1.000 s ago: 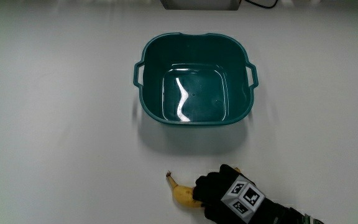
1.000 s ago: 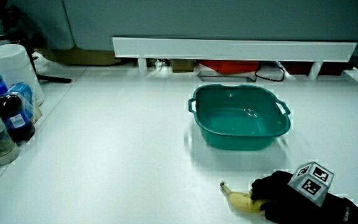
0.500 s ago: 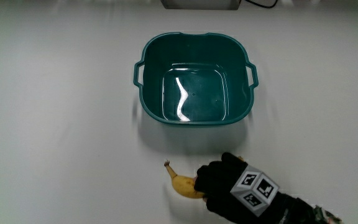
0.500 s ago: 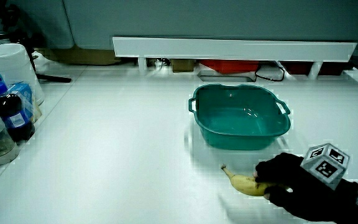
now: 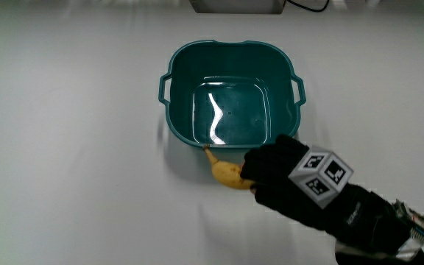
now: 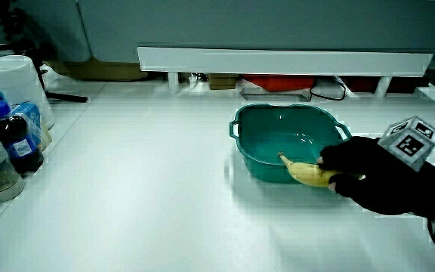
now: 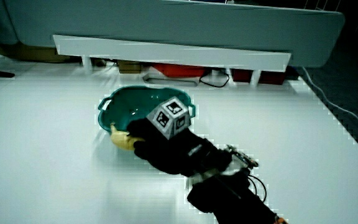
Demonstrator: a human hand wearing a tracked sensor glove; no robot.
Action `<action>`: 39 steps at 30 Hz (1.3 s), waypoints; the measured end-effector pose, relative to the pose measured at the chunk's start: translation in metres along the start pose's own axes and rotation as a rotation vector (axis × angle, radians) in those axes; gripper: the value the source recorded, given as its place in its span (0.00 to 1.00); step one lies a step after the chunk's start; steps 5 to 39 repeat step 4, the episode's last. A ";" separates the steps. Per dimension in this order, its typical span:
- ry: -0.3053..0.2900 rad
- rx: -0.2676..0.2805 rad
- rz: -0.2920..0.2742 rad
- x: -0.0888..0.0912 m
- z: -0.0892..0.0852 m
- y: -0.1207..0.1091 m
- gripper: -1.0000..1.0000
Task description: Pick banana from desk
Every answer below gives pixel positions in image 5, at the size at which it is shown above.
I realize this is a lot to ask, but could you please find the person's right hand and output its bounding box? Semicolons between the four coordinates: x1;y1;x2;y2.
239;133;424;261

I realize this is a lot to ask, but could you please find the yellow banana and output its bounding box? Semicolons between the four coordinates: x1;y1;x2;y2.
202;144;257;191

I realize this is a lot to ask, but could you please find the person's right forearm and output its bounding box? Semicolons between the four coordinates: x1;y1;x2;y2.
334;238;424;265

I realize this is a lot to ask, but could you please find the white desk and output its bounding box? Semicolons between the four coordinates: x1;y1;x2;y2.
0;0;424;265

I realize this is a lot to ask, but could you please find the teal plastic basin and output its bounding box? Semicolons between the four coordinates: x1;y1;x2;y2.
158;39;308;153

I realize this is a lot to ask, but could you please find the black cable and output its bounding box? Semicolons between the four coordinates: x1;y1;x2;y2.
286;0;331;13

